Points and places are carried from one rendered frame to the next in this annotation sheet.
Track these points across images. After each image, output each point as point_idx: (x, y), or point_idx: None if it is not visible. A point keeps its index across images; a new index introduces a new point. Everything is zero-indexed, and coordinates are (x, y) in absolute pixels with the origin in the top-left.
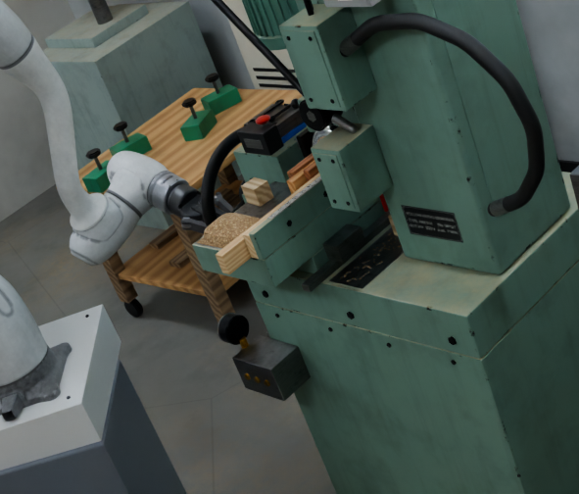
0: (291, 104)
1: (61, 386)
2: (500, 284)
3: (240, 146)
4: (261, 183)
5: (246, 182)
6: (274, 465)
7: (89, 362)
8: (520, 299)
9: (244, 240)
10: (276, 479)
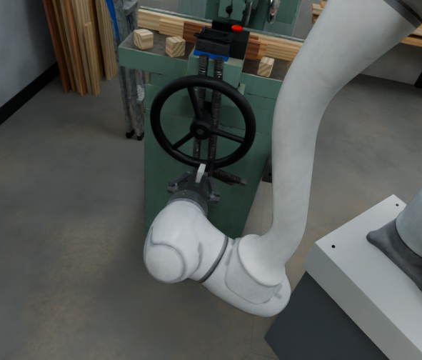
0: (232, 8)
1: (395, 217)
2: None
3: (234, 64)
4: (267, 57)
5: (267, 63)
6: (183, 346)
7: (367, 211)
8: None
9: None
10: (196, 336)
